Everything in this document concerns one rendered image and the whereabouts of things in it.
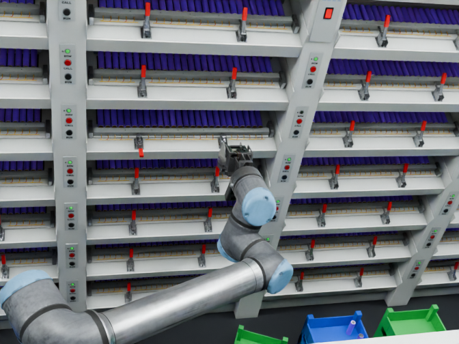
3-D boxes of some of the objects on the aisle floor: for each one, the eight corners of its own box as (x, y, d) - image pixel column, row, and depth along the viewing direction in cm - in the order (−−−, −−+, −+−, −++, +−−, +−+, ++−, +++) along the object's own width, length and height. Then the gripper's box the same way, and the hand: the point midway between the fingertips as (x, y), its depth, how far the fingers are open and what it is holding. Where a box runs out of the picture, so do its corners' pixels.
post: (257, 317, 254) (378, -111, 149) (235, 319, 252) (343, -115, 147) (246, 280, 269) (350, -133, 164) (226, 281, 267) (317, -137, 161)
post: (406, 304, 272) (609, -85, 167) (387, 306, 270) (580, -89, 164) (388, 271, 287) (564, -107, 181) (370, 272, 284) (538, -110, 179)
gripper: (265, 162, 169) (246, 130, 187) (227, 163, 166) (212, 130, 184) (261, 189, 173) (242, 155, 191) (225, 190, 170) (209, 155, 188)
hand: (227, 153), depth 188 cm, fingers open, 3 cm apart
